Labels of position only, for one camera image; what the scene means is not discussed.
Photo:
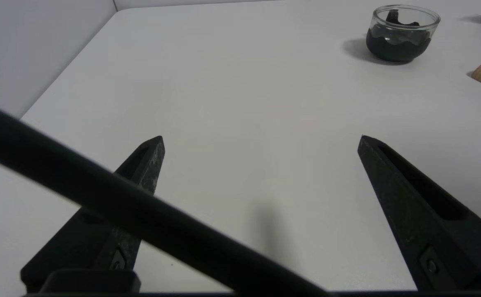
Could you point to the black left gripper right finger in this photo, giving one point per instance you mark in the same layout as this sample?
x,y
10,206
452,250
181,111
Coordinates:
x,y
413,206

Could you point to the glass cup with black sleeve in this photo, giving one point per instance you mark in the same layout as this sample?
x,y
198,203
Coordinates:
x,y
399,43

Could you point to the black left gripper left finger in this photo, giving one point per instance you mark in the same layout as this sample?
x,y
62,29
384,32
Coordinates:
x,y
148,163

